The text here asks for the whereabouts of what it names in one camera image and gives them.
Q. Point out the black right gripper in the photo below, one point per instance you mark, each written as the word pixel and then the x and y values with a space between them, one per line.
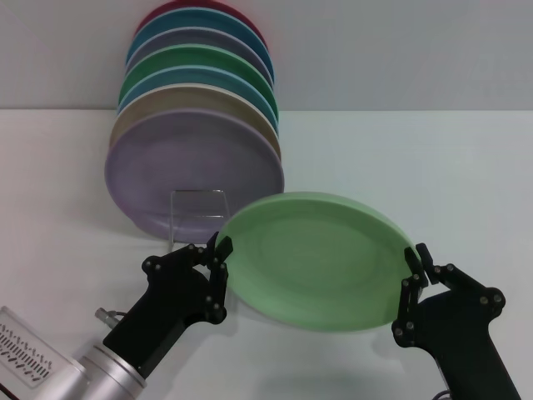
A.
pixel 466 354

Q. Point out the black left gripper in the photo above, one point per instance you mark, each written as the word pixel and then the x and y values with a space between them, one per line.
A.
pixel 166 308

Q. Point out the light green plate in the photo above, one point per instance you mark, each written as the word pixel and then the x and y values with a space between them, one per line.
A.
pixel 312 258

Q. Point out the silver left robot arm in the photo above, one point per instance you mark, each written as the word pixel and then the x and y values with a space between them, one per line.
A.
pixel 104 375

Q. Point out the lavender plate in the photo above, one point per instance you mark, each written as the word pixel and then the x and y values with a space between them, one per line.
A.
pixel 187 158

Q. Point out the beige tan plate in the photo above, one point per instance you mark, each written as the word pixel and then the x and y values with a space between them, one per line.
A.
pixel 183 98

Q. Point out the medium blue plate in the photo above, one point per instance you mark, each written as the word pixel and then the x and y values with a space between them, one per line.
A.
pixel 191 77

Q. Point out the dark green plate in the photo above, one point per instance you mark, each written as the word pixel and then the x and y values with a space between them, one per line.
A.
pixel 191 56

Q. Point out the grey purple plate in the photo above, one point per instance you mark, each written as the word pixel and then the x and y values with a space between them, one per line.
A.
pixel 195 37

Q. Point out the teal blue plate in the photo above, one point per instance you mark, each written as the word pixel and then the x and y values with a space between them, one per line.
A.
pixel 195 18

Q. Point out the maroon red plate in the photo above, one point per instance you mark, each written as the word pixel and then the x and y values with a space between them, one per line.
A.
pixel 166 6

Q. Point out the white box with black print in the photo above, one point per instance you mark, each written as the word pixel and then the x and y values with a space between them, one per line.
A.
pixel 25 341

